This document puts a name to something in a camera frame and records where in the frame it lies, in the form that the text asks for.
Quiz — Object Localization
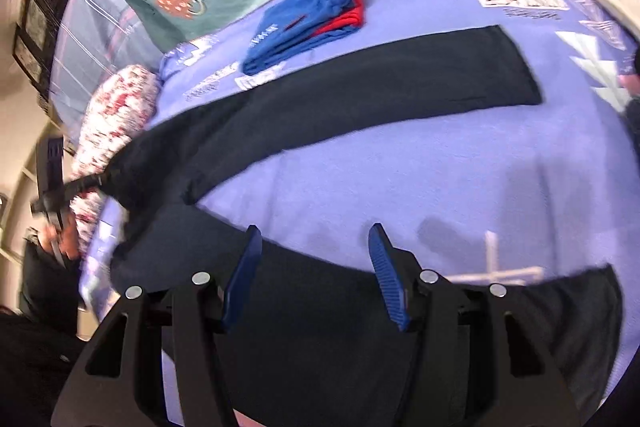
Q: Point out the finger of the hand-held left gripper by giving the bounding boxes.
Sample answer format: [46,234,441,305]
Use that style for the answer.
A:
[61,173,105,204]

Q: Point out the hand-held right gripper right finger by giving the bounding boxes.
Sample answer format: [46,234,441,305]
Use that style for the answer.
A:
[367,223,587,427]

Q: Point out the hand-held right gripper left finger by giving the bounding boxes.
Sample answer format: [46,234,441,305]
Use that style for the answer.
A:
[50,224,263,427]

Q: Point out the black pants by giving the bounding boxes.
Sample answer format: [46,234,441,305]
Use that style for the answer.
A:
[102,24,626,427]

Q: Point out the person's left hand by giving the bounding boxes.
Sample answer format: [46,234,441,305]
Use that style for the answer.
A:
[40,222,83,260]

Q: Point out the red white floral pillow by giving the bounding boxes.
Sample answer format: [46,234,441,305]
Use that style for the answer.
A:
[69,64,162,258]

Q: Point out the purple printed blanket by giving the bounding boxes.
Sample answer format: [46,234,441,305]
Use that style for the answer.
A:
[75,0,638,427]

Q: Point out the blue folded garment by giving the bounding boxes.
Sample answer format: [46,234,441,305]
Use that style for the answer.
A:
[241,0,362,76]

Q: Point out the red folded garment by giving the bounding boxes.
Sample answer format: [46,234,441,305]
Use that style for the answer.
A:
[310,0,367,38]

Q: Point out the dark cloth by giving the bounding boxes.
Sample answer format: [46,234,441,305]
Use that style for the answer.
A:
[617,54,640,152]

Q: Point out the black picture frame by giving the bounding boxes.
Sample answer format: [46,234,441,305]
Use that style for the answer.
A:
[12,34,48,90]
[19,0,53,45]

